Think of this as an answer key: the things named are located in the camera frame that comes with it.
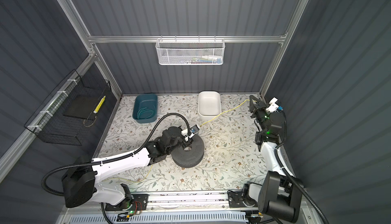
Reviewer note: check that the grey perforated cable spool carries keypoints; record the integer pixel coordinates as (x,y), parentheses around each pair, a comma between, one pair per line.
(191,158)

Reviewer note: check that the items in white basket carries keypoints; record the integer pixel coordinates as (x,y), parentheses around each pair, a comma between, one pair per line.
(207,59)

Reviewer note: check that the black wire wall basket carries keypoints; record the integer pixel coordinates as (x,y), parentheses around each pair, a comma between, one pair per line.
(48,122)

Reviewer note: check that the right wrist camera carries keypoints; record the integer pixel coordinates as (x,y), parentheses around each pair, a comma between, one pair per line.
(273,106)

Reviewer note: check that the teal plastic tub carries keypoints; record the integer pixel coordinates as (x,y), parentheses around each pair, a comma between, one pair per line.
(145,108)

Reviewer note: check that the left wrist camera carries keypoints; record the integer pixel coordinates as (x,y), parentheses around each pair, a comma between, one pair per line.
(191,132)

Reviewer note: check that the black flat pad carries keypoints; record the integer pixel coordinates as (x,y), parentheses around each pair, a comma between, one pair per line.
(81,107)

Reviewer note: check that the white plastic tub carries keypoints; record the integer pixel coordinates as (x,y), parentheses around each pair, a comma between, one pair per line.
(209,105)

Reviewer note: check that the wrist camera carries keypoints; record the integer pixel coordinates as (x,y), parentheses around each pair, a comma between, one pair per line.
(191,132)
(273,106)

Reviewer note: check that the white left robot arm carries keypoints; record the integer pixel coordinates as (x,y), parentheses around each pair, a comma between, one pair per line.
(85,184)

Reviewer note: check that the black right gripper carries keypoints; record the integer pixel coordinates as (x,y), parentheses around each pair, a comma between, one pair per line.
(255,110)

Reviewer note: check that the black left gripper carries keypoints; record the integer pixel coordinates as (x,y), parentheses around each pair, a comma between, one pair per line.
(178,129)

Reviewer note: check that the white wire wall basket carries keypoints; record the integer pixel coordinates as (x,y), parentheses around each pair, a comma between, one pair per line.
(171,53)

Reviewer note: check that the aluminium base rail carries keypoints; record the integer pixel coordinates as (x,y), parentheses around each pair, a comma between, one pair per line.
(181,207)

